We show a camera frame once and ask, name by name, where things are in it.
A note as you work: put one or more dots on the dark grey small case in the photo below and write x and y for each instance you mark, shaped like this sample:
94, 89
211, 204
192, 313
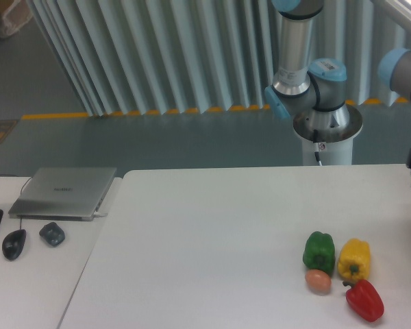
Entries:
52, 234

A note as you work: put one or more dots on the silver closed laptop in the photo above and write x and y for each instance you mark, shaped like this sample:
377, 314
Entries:
66, 193

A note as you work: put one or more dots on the brown egg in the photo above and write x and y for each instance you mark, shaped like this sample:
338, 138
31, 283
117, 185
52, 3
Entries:
318, 281

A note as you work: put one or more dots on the white folding screen panels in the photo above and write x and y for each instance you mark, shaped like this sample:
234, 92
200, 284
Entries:
139, 56

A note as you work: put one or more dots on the green bell pepper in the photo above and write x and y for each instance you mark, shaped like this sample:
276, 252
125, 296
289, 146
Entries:
319, 252

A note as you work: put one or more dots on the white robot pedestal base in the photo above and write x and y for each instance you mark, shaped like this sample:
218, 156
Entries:
327, 137

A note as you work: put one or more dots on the black computer mouse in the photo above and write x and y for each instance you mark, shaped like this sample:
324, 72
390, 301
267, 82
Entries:
13, 244

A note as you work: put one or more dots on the yellow bell pepper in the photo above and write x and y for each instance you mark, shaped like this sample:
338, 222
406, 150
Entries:
354, 262

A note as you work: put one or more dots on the red bell pepper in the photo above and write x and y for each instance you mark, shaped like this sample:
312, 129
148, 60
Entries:
364, 300

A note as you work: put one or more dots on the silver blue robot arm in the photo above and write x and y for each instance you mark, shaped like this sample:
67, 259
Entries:
314, 93

